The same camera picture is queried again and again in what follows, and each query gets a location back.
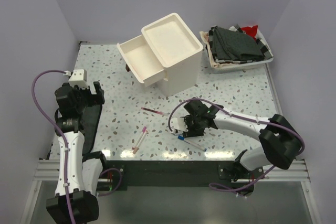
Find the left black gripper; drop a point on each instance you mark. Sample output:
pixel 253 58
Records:
pixel 94 99

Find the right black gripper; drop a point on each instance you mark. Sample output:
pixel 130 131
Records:
pixel 191 133

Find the long blue marker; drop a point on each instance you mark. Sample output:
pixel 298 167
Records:
pixel 195 145

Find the dark red pen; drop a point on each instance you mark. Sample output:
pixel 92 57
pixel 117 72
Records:
pixel 155 111

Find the cream top drawer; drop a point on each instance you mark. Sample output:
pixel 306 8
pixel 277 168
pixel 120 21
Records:
pixel 141 61

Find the cream drawer cabinet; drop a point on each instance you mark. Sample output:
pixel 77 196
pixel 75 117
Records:
pixel 178 51

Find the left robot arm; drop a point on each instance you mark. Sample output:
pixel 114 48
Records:
pixel 77 120

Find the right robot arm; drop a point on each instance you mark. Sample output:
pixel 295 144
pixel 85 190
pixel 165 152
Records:
pixel 280 143

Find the black mat with blue trim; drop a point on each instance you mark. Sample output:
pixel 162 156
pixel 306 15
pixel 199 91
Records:
pixel 89 125

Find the white tray of cloths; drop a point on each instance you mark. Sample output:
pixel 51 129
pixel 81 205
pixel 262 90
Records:
pixel 221 66

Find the dark green folded cloth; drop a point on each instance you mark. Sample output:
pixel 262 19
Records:
pixel 229 46

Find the red cloth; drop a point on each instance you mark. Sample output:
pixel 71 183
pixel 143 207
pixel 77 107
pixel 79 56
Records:
pixel 251 31

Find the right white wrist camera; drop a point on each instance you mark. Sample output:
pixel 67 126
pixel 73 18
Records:
pixel 178 125

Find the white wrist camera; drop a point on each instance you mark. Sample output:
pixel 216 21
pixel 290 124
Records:
pixel 79 79
pixel 178 125

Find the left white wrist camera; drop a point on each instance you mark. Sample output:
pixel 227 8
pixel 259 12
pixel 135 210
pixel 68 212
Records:
pixel 79 79

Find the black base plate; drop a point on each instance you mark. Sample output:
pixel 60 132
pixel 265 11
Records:
pixel 105 177

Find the aluminium rail frame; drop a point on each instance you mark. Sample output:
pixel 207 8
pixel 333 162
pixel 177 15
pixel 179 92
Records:
pixel 77 117

